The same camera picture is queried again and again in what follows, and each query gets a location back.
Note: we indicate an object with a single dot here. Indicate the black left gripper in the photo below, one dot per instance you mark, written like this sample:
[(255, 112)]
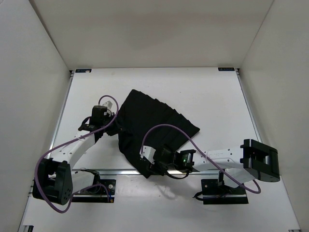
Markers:
[(117, 129)]

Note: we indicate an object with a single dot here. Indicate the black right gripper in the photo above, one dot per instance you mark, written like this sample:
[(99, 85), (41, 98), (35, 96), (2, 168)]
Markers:
[(155, 167)]

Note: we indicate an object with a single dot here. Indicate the black pleated skirt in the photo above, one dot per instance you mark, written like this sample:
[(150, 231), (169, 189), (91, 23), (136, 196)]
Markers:
[(147, 121)]

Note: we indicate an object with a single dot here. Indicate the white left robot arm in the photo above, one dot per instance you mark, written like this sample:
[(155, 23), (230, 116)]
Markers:
[(54, 178)]

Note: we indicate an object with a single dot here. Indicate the left blue corner label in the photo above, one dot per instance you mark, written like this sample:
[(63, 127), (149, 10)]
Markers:
[(83, 70)]

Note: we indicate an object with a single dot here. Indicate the blue corner label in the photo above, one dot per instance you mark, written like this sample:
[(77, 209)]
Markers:
[(226, 69), (83, 70)]

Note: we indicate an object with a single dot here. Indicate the right blue corner label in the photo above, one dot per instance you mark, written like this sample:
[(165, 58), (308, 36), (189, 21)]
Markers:
[(226, 69)]

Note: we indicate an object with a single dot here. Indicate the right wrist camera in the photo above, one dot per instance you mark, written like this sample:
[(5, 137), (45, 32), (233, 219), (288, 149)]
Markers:
[(147, 153)]

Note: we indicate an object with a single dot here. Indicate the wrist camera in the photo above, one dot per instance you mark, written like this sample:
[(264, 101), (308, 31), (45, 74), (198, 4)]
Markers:
[(147, 153), (108, 105)]

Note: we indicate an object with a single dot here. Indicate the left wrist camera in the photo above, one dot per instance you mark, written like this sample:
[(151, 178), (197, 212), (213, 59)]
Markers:
[(108, 105)]

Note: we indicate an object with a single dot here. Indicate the aluminium front rail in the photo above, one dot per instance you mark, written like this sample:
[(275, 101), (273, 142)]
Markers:
[(135, 172)]

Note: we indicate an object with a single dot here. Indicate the aluminium rail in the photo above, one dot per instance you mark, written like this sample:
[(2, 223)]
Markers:
[(257, 132), (135, 172), (52, 143)]

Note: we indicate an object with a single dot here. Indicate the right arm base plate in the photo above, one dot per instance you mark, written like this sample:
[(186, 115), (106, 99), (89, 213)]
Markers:
[(213, 193)]

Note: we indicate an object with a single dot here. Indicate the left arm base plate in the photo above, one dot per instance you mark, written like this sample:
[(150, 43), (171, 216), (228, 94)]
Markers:
[(98, 194)]

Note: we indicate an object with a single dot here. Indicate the aluminium left side rail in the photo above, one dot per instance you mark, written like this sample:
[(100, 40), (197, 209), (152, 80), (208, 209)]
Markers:
[(52, 143)]

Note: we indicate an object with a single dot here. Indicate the aluminium right side rail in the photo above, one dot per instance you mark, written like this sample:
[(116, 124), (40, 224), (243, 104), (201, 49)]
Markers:
[(257, 132)]

